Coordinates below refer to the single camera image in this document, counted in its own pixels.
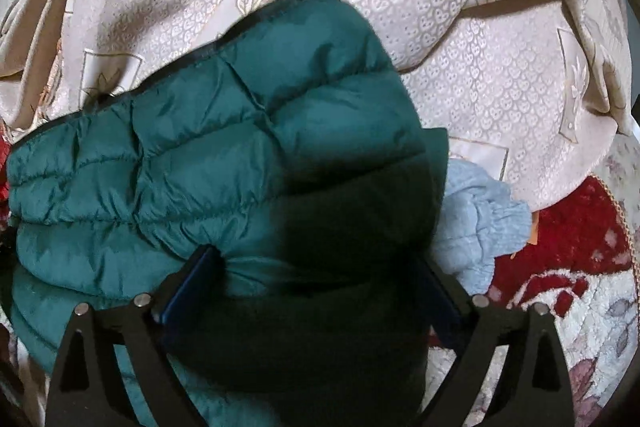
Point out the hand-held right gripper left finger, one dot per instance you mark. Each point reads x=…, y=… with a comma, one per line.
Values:
x=187, y=287

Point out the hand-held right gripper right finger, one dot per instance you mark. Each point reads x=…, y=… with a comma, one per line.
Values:
x=441, y=304

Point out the dark green puffer jacket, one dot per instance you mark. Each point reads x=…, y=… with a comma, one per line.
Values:
x=225, y=147

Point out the light blue knit cloth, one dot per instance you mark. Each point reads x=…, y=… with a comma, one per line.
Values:
x=475, y=227

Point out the floral quilted bed sheet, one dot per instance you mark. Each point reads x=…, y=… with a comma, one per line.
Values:
x=580, y=307

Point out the beige embroidered bedspread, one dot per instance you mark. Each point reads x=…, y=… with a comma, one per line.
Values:
x=475, y=57

